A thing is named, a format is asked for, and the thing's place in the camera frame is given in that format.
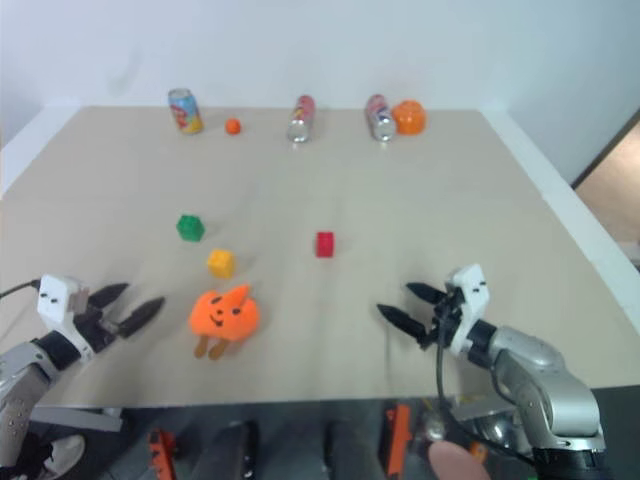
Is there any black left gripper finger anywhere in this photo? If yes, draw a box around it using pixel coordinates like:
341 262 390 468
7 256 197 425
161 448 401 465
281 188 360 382
117 296 167 339
92 282 131 313

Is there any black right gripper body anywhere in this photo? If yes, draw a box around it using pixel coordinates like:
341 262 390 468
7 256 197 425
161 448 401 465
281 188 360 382
424 284 464 352

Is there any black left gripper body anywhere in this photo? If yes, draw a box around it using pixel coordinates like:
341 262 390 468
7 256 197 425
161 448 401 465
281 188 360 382
73 293 122 354

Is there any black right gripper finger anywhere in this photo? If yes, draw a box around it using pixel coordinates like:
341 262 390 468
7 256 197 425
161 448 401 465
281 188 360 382
375 303 432 347
405 281 447 304

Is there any orange plush toy with face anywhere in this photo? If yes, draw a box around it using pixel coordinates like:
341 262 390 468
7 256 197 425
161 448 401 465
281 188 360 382
187 283 265 360

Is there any yellow cube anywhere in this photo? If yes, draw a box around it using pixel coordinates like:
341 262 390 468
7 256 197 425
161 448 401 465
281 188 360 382
207 248 237 279

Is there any green cube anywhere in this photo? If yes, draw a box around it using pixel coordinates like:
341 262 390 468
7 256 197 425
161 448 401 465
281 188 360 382
175 213 207 244

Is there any red cube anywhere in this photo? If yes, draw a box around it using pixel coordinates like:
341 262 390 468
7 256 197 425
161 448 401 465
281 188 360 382
314 230 336 259

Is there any orange and black tool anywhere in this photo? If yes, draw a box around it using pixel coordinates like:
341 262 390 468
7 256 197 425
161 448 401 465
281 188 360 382
384 403 413 476
147 428 177 480

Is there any white shoe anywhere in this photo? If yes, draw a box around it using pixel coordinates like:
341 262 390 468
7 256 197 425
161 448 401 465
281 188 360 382
42 433 87 476

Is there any pink round object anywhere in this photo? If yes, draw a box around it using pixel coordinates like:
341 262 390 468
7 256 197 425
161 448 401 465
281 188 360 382
430 440 489 480

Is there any red and silver drink can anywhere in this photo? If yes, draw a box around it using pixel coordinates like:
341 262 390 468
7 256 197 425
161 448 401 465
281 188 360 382
286 94 317 144
365 94 398 141

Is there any yellow colourful drink can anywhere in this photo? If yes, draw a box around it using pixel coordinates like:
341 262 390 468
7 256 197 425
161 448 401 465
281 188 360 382
167 88 205 136

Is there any brown wooden door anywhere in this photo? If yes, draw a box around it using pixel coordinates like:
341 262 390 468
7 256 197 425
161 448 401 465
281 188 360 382
572 107 640 241

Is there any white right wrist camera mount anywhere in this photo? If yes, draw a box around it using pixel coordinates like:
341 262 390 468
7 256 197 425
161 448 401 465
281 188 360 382
446 264 494 354

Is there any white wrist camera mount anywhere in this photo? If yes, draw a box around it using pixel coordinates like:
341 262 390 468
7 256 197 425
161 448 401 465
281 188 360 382
37 273 95 359
446 264 494 354

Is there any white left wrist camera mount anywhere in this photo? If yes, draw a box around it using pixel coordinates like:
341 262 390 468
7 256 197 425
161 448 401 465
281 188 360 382
37 273 95 359

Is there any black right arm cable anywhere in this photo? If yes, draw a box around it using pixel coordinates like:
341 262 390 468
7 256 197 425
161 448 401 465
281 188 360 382
433 319 537 464

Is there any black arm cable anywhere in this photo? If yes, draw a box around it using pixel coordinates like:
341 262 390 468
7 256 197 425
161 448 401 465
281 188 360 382
0 281 42 299
433 319 537 464

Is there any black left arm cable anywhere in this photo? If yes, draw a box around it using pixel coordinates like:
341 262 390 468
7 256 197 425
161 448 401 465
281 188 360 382
0 281 42 299

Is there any grey table leg bracket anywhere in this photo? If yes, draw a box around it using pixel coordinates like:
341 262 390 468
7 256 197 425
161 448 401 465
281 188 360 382
32 405 124 433

